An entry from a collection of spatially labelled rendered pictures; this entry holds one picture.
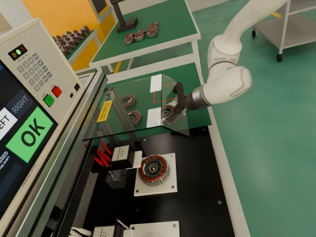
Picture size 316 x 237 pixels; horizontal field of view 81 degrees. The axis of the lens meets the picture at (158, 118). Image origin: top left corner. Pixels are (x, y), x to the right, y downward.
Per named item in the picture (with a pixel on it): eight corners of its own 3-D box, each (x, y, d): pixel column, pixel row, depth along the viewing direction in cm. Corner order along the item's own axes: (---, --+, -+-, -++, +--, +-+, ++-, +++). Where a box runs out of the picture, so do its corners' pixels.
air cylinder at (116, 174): (127, 169, 73) (122, 161, 69) (124, 187, 67) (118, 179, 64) (115, 171, 74) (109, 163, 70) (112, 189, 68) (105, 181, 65)
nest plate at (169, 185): (175, 154, 72) (174, 152, 71) (177, 191, 61) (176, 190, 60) (139, 160, 75) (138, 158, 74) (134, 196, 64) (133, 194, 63)
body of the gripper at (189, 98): (201, 112, 75) (184, 118, 81) (205, 98, 80) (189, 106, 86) (189, 99, 72) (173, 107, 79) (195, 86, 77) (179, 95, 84)
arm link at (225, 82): (218, 110, 72) (217, 83, 78) (259, 96, 61) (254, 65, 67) (201, 99, 67) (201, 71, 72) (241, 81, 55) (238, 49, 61)
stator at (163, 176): (169, 156, 70) (166, 150, 68) (171, 184, 62) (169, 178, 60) (141, 162, 72) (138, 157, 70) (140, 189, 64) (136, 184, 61)
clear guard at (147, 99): (182, 84, 63) (178, 69, 59) (189, 138, 45) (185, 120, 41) (97, 104, 69) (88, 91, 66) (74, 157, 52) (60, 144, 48)
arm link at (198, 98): (218, 95, 76) (206, 100, 80) (205, 78, 73) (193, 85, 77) (214, 109, 71) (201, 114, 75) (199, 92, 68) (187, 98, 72)
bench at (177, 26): (191, 40, 345) (183, -5, 297) (209, 100, 208) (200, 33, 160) (136, 55, 367) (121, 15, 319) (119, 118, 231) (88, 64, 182)
